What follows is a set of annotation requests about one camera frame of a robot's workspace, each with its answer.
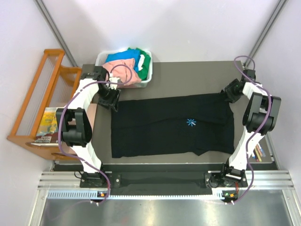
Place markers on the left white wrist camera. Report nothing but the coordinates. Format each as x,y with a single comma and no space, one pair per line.
114,82

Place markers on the green t-shirt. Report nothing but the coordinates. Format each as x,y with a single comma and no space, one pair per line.
142,62

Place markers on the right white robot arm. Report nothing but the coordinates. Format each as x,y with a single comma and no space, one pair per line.
260,117

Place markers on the pink t-shirt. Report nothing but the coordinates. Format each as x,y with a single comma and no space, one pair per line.
121,72

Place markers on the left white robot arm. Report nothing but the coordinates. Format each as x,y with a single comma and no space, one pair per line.
75,129

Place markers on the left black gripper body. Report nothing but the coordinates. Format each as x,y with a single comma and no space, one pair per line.
109,101

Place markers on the white slotted cable duct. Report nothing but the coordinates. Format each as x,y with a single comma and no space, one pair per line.
99,195

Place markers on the orange wooden rack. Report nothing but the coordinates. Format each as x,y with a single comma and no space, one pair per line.
53,85

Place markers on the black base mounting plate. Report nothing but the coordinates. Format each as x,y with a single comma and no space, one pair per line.
165,179

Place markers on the white laundry basket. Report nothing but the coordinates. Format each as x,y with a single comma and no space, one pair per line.
101,58

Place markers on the pack of markers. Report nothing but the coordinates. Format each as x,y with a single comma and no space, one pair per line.
258,153

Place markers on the blue t-shirt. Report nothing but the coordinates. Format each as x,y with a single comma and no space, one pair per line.
128,54

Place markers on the yellow book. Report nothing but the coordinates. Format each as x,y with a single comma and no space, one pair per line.
47,134

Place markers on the black t-shirt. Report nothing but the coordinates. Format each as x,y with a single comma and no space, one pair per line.
172,125

